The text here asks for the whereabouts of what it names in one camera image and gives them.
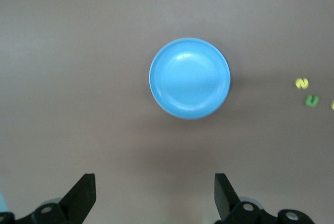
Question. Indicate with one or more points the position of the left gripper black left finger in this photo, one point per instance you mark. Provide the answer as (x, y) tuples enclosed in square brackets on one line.
[(78, 198)]

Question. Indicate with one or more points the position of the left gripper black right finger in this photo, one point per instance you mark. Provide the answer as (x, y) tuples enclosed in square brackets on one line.
[(224, 198)]

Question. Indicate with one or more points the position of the green letter U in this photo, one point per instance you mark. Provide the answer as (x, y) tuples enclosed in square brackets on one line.
[(308, 101)]

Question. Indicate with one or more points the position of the yellow letter N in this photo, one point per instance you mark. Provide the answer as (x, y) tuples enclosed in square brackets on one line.
[(302, 83)]

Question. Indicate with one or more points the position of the yellow letter U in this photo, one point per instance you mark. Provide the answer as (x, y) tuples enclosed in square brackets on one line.
[(332, 104)]

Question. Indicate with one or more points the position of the blue plate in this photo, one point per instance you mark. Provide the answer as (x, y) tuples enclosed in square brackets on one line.
[(189, 77)]

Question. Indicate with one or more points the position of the brown paper table cover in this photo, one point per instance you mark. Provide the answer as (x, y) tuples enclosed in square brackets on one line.
[(78, 51)]

